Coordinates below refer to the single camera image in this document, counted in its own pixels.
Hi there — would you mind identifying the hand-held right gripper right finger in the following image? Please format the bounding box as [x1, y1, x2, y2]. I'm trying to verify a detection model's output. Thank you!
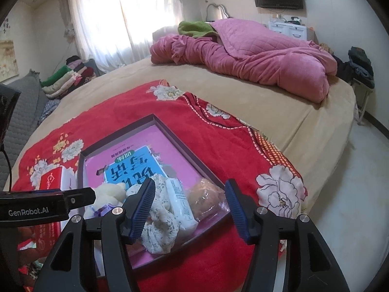
[224, 179, 350, 292]

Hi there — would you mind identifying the pink book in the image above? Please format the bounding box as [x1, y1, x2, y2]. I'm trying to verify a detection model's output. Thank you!
[85, 125, 222, 265]

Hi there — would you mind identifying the red floral blanket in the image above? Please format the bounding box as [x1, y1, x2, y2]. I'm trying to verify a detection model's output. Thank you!
[4, 80, 308, 292]

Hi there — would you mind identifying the bed with tan sheet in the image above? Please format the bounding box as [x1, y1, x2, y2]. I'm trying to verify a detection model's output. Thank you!
[4, 55, 357, 250]

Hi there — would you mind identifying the green blanket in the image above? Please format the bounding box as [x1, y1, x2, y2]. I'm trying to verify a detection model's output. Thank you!
[178, 21, 218, 38]

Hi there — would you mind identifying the dark clothes pile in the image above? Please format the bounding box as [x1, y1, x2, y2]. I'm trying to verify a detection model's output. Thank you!
[336, 46, 375, 89]

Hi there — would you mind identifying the white floral cloth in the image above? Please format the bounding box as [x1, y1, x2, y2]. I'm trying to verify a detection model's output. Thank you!
[141, 178, 180, 254]

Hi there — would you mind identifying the white tissue packet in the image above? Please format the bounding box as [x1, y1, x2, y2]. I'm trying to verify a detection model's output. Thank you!
[166, 177, 197, 233]

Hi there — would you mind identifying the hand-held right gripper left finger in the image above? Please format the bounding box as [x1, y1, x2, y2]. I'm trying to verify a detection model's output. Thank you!
[32, 177, 156, 292]

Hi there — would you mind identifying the black cable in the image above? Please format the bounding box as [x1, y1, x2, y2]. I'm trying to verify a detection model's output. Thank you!
[0, 144, 13, 193]

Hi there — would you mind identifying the stack of folded clothes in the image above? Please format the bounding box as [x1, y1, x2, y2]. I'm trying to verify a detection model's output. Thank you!
[40, 55, 105, 99]

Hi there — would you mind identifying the pink quilt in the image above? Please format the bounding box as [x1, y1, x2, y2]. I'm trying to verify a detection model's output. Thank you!
[150, 18, 338, 103]

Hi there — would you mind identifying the white headboard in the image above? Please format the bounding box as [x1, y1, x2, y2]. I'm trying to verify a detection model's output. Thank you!
[205, 2, 231, 22]

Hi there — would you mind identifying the metal chair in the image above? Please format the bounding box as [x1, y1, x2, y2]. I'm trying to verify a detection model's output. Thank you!
[353, 79, 374, 125]

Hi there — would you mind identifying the white curtain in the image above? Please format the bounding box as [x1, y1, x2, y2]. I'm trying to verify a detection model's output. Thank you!
[59, 0, 210, 70]

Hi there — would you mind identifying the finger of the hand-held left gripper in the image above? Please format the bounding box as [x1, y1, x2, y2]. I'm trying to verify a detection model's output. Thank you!
[61, 187, 95, 212]

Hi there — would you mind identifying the white drawer cabinet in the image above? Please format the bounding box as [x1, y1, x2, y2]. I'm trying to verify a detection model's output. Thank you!
[268, 17, 307, 40]

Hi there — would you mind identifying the grey box tray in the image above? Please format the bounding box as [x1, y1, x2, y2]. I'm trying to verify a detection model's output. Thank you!
[77, 114, 231, 273]

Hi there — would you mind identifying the bread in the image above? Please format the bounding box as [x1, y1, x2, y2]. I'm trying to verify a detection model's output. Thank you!
[187, 178, 230, 219]

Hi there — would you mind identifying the framed wall picture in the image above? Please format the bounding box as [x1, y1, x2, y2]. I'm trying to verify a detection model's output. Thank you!
[0, 38, 19, 82]

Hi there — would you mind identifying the cream teddy bear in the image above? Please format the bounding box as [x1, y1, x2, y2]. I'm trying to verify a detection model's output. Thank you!
[83, 184, 128, 219]

